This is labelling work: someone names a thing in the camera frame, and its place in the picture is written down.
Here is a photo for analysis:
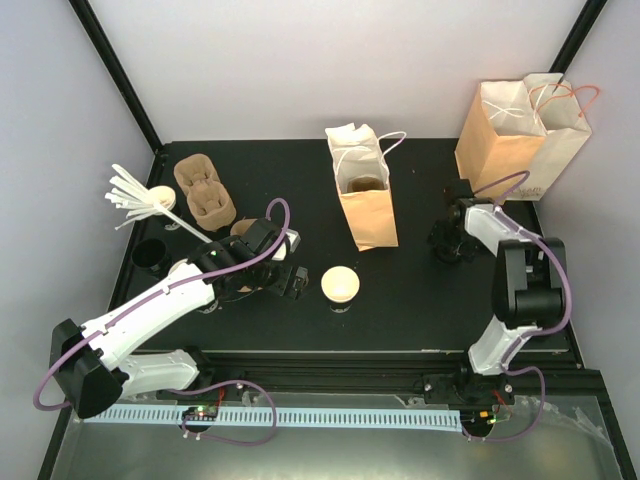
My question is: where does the stack of pulp cup carriers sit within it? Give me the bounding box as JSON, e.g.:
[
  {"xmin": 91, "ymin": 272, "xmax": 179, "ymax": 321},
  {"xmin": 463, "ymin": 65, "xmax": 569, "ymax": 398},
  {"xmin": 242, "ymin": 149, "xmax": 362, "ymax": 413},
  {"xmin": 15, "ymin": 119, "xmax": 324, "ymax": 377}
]
[{"xmin": 174, "ymin": 153, "xmax": 236, "ymax": 232}]

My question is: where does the stack of paper cups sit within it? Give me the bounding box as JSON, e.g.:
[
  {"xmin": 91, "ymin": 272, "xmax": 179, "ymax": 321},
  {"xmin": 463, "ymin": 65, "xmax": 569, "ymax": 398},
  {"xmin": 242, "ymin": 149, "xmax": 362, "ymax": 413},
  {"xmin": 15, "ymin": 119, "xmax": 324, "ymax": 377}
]
[{"xmin": 166, "ymin": 260, "xmax": 216, "ymax": 315}]

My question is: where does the small brown paper bag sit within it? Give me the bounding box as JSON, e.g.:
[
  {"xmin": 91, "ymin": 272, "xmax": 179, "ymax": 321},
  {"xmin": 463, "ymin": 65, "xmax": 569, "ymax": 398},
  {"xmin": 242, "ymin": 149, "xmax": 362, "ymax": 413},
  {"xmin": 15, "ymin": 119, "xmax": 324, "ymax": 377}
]
[{"xmin": 325, "ymin": 123, "xmax": 406, "ymax": 251}]

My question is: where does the brown pulp cup carrier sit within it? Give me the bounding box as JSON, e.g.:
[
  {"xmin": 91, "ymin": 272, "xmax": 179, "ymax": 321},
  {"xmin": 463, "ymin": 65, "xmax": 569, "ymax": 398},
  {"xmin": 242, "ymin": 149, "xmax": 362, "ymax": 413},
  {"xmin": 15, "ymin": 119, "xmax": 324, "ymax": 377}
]
[{"xmin": 347, "ymin": 175, "xmax": 386, "ymax": 193}]

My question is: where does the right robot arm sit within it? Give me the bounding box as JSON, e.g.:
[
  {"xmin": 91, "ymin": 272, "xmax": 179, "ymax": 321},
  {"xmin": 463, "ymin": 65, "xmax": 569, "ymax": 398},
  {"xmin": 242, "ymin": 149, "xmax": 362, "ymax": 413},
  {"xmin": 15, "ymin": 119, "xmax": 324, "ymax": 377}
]
[{"xmin": 428, "ymin": 179, "xmax": 572, "ymax": 403}]

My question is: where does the white paper bag orange handle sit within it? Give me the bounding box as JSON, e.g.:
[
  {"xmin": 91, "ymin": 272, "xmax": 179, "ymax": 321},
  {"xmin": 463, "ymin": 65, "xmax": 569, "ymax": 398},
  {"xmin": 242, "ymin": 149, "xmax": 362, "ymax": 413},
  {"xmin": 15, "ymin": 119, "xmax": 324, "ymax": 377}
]
[{"xmin": 509, "ymin": 73, "xmax": 600, "ymax": 201}]

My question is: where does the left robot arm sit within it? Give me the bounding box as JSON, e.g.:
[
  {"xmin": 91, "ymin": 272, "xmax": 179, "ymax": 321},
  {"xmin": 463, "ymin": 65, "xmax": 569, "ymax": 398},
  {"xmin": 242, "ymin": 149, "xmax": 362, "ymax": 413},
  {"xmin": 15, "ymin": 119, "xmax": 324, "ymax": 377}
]
[{"xmin": 50, "ymin": 218, "xmax": 307, "ymax": 419}]

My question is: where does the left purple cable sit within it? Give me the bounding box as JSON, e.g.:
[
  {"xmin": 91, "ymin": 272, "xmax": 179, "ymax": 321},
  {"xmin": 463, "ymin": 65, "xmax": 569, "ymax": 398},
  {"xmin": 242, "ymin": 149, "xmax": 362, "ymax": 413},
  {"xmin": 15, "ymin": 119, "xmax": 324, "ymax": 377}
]
[{"xmin": 32, "ymin": 198, "xmax": 292, "ymax": 411}]

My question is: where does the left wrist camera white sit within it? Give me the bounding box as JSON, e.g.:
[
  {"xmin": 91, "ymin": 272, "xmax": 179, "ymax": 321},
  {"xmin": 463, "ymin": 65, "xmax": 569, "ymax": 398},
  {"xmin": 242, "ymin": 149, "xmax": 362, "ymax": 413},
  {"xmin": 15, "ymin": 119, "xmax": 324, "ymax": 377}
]
[{"xmin": 272, "ymin": 229, "xmax": 301, "ymax": 261}]

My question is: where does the light blue cable duct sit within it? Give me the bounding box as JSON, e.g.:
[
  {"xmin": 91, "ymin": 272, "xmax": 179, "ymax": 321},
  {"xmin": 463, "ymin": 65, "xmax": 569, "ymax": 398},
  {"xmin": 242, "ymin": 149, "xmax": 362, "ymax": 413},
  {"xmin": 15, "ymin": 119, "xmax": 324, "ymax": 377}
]
[{"xmin": 87, "ymin": 404, "xmax": 462, "ymax": 433}]

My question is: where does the large brown paper bag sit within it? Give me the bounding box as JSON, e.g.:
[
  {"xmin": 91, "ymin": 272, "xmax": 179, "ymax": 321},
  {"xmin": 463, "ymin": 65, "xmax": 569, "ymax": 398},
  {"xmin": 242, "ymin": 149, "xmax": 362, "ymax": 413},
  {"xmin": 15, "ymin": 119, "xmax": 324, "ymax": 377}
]
[{"xmin": 455, "ymin": 80, "xmax": 546, "ymax": 199}]

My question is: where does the cup holding straws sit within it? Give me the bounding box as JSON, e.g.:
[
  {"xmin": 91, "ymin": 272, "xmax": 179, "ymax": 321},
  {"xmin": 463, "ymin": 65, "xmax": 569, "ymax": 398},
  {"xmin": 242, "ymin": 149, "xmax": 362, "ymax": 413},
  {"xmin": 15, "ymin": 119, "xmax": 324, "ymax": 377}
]
[{"xmin": 148, "ymin": 185, "xmax": 176, "ymax": 211}]

